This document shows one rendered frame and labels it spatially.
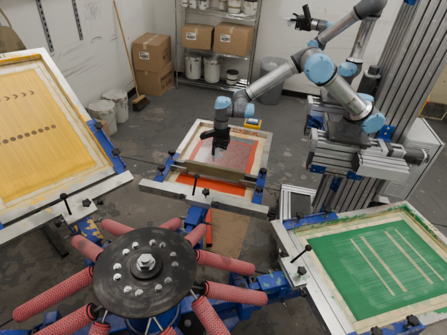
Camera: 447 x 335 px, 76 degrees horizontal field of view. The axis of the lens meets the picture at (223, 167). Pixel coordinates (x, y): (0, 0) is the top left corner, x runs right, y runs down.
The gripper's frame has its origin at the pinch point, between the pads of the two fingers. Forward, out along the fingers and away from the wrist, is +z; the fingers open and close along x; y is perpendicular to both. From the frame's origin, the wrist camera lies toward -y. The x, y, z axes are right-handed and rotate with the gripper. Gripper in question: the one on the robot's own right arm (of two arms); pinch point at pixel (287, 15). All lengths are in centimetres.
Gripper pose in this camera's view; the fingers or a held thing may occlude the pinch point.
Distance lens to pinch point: 245.5
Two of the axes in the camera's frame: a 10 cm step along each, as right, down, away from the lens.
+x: 5.9, -5.7, 5.7
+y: 0.0, 7.1, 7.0
